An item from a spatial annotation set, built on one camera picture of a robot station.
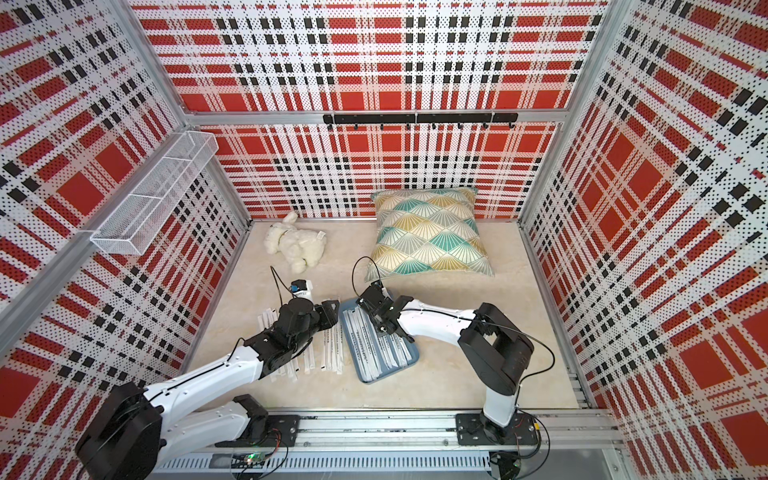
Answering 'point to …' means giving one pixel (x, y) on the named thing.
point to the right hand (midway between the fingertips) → (395, 315)
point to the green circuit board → (255, 459)
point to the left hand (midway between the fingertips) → (337, 303)
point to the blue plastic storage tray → (396, 353)
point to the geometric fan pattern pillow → (428, 231)
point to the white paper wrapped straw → (265, 320)
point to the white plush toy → (301, 248)
